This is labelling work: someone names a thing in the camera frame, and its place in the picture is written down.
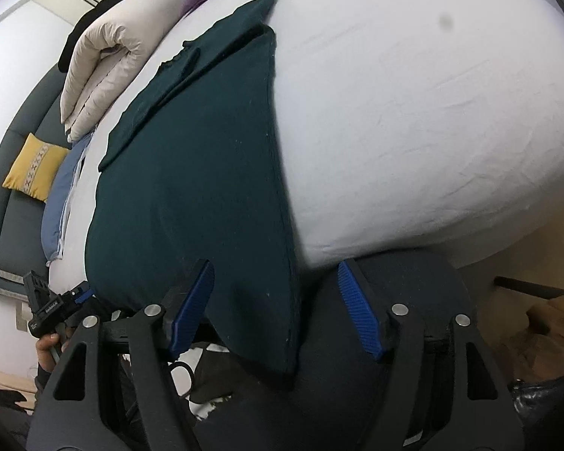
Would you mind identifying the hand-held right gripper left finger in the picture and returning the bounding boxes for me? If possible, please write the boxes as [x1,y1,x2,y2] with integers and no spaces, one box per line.
[26,260,215,451]

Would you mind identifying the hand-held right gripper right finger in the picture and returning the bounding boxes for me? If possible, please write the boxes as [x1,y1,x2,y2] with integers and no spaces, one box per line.
[337,260,515,451]

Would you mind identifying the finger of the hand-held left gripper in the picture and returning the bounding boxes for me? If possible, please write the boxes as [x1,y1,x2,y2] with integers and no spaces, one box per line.
[73,281,97,310]

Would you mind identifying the dark green sweater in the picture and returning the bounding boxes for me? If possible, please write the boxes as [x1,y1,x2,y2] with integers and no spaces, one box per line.
[85,0,304,379]

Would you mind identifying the person's left hand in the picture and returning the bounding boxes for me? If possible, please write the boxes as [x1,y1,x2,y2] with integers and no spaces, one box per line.
[34,333,65,373]

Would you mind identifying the grey padded headboard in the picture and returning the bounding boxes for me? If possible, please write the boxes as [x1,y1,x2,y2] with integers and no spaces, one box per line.
[0,63,71,289]

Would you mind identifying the blue pillow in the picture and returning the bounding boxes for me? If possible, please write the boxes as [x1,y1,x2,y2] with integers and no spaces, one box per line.
[41,136,92,264]

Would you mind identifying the cowhide patterned rug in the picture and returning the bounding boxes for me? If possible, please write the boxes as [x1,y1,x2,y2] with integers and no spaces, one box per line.
[169,343,238,421]

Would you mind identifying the person's dark trousers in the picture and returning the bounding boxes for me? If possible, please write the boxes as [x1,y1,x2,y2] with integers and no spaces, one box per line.
[193,249,475,451]

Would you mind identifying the yellow patterned pillow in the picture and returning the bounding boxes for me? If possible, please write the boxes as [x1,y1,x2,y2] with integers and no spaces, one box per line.
[2,132,71,204]

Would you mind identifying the black bar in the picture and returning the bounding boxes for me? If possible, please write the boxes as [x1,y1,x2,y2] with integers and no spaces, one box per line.
[493,276,564,302]

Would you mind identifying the bed with white sheet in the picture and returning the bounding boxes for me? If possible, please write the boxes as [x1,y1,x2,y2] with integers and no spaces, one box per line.
[47,0,564,287]

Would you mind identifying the brown paper bag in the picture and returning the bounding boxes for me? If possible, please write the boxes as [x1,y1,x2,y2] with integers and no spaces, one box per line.
[517,294,564,381]

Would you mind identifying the black plastic bag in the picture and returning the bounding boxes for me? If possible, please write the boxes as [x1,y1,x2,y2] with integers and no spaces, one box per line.
[508,376,564,437]

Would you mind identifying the beige folded duvet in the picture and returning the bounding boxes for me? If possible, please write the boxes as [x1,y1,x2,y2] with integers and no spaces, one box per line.
[59,0,191,144]

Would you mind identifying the black cloth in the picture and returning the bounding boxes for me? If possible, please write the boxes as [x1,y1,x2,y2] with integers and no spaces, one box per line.
[58,0,177,71]

